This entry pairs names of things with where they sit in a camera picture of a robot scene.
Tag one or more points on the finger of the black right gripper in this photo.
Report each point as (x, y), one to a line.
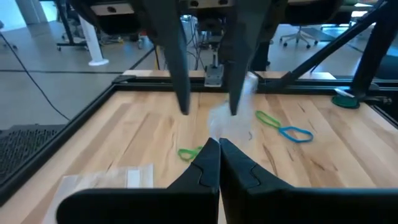
(171, 46)
(245, 46)

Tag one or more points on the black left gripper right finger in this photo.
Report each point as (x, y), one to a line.
(280, 205)

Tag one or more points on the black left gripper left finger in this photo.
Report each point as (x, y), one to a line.
(186, 202)

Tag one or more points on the green rubber band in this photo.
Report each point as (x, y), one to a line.
(182, 152)
(257, 114)

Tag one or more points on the blue rubber band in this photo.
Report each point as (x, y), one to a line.
(280, 130)

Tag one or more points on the clear zipper bag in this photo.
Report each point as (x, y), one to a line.
(102, 179)
(230, 124)

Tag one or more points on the white tower fan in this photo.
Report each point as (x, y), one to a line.
(91, 40)

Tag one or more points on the white office chair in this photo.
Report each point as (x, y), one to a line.
(298, 35)

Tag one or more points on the dark green tape roll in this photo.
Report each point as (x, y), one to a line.
(345, 102)

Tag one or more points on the black perforated computer case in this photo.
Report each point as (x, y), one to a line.
(25, 146)

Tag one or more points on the grey metal mounting bracket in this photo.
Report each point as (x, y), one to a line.
(214, 77)

